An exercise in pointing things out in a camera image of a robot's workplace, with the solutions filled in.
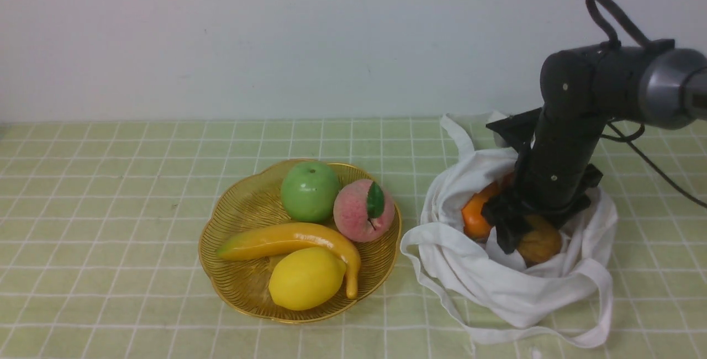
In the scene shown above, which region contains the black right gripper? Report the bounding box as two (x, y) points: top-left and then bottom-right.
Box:
(482, 163), (604, 254)

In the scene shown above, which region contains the brown kiwi fruit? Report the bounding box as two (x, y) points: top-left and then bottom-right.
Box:
(516, 215), (562, 267)

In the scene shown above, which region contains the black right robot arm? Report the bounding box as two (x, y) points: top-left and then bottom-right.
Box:
(481, 40), (706, 254)

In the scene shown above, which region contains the orange mango fruit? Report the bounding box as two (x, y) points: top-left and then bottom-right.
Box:
(461, 172), (514, 243)

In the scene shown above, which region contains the white cloth bag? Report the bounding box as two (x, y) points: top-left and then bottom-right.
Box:
(400, 114), (618, 349)

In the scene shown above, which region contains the pink peach with leaf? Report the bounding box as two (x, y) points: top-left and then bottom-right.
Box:
(333, 179), (395, 242)

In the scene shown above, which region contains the yellow banana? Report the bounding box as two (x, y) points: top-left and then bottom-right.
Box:
(215, 221), (362, 299)

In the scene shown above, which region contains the green apple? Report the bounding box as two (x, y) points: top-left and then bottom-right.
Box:
(281, 160), (342, 223)

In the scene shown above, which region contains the yellow lemon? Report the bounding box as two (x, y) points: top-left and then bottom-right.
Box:
(268, 247), (347, 311)

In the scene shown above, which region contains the green checkered tablecloth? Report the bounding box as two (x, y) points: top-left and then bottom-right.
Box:
(1, 117), (705, 358)

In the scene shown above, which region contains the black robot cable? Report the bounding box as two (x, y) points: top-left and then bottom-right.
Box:
(585, 0), (707, 209)

